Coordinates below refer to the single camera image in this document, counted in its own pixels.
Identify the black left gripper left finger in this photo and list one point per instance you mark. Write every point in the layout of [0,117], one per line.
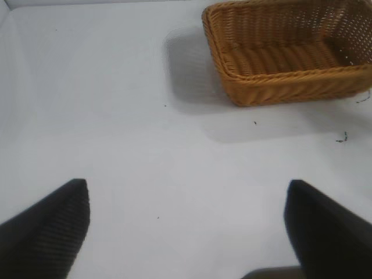
[43,232]

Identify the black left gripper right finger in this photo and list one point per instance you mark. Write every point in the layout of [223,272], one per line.
[328,235]

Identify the brown woven wicker basket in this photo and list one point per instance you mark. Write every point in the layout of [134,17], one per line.
[279,81]

